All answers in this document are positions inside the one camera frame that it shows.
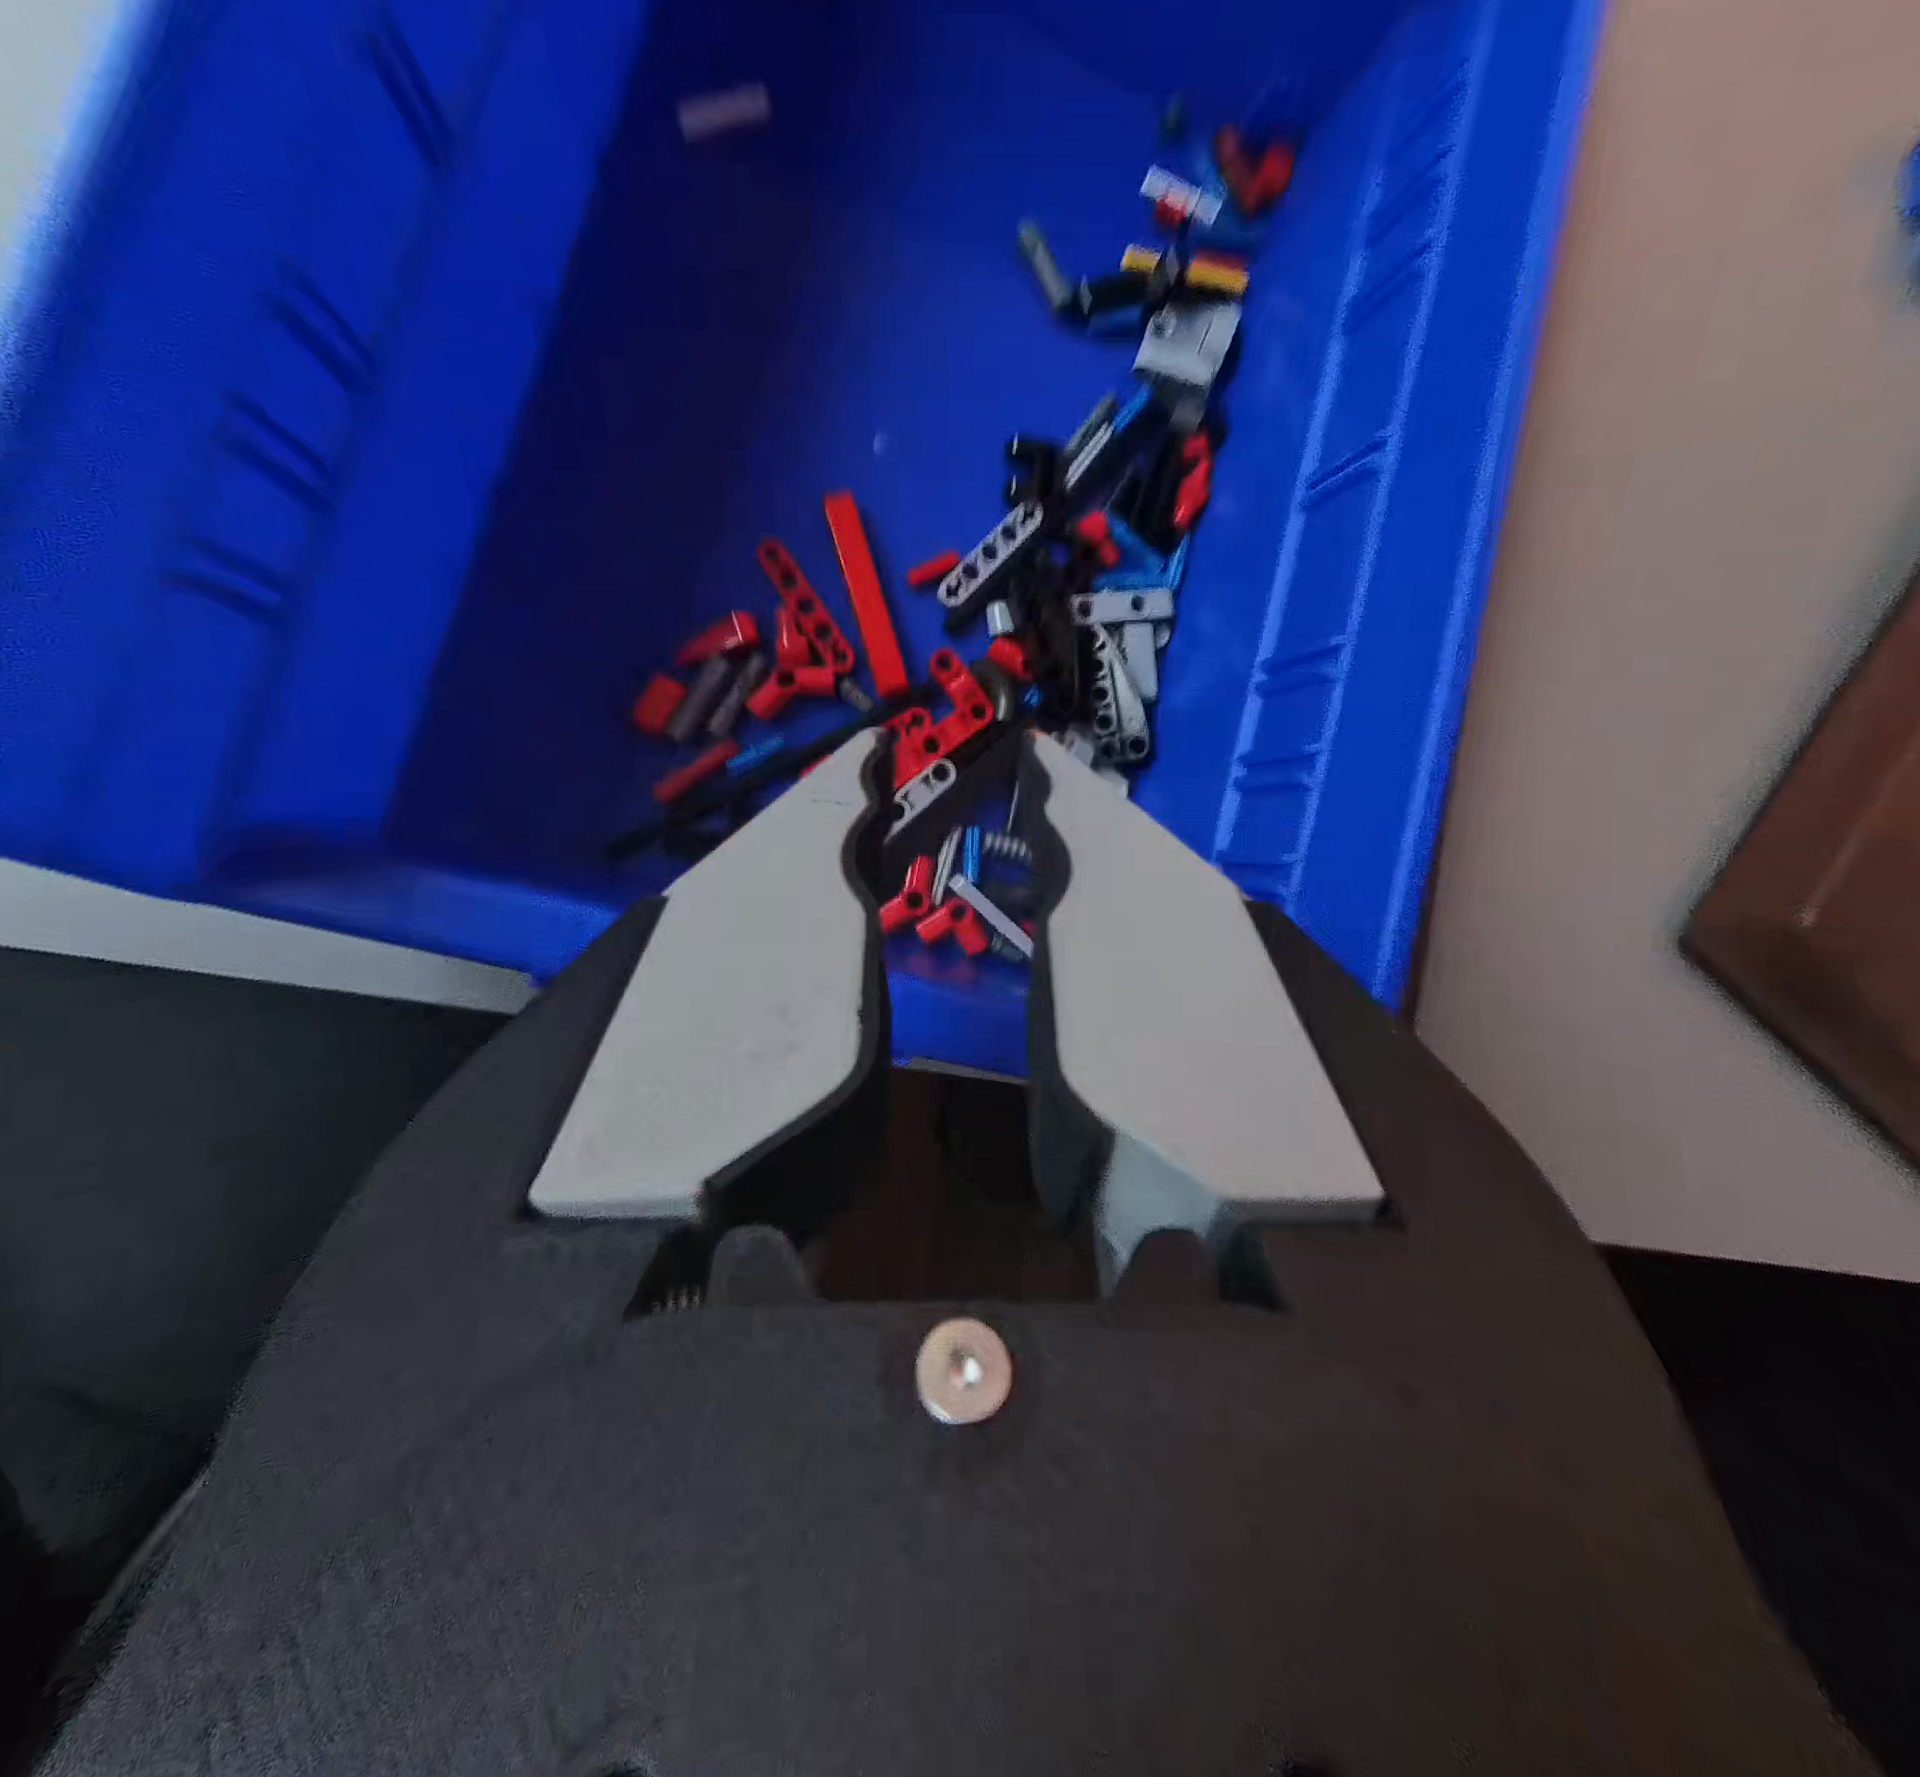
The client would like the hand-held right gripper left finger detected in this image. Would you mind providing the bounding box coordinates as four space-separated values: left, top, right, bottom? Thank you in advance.
524 727 893 1246

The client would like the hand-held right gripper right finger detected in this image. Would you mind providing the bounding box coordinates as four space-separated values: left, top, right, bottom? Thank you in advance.
1016 730 1387 1299

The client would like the pile of lego pieces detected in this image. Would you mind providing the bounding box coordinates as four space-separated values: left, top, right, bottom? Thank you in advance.
605 82 1308 977

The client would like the blue plastic bin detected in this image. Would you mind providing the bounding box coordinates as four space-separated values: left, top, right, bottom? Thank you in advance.
0 0 1639 1077

